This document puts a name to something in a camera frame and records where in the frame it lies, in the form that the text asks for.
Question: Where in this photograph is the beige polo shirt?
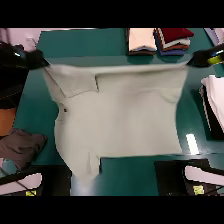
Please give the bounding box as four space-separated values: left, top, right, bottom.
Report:
41 61 191 188

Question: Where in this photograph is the brown folded garment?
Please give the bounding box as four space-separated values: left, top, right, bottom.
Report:
127 48 158 56

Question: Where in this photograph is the white folded garment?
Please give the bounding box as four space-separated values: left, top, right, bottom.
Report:
127 28 158 53

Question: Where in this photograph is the blue folded garment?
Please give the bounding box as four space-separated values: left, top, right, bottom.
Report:
153 29 186 57

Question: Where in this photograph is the grey-brown garment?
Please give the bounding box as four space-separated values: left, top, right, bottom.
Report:
0 127 49 172

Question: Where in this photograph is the red folded garment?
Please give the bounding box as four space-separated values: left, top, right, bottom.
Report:
158 28 195 44

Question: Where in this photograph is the teal garment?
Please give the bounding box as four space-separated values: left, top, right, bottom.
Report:
0 157 20 178

